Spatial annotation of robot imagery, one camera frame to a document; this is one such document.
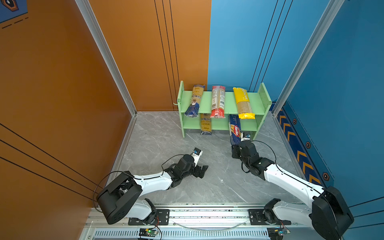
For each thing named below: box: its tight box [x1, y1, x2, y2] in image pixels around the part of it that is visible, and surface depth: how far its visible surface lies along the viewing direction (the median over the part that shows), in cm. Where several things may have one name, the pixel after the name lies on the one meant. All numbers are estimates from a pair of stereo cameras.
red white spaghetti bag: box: [210, 85, 226, 119], surface depth 84 cm
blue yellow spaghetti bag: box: [184, 84, 205, 117], surface depth 88 cm
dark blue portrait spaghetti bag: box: [200, 113, 212, 135], surface depth 93 cm
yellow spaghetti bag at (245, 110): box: [233, 87, 256, 120], surface depth 84 cm
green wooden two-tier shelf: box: [173, 80, 272, 138], surface depth 93 cm
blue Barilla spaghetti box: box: [229, 114, 242, 147], surface depth 89 cm
